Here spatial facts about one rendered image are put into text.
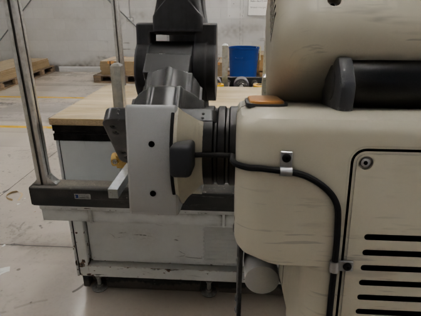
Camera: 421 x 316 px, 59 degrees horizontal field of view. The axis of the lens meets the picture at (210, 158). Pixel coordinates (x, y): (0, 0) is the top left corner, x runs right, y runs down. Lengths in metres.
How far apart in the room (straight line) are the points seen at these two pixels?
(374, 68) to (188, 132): 0.17
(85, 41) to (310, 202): 8.80
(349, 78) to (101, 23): 8.62
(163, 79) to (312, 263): 0.24
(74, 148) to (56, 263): 0.85
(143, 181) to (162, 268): 1.51
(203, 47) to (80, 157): 1.26
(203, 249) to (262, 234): 1.50
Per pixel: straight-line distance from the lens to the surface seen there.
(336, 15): 0.32
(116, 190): 1.14
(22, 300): 2.15
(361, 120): 0.30
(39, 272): 2.29
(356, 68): 0.33
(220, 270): 1.85
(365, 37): 0.33
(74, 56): 9.17
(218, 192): 1.35
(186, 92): 0.41
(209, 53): 0.48
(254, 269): 0.50
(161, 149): 0.36
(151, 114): 0.36
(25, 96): 1.45
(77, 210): 1.57
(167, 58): 0.46
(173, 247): 1.83
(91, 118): 1.60
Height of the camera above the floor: 1.31
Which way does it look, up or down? 22 degrees down
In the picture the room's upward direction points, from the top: straight up
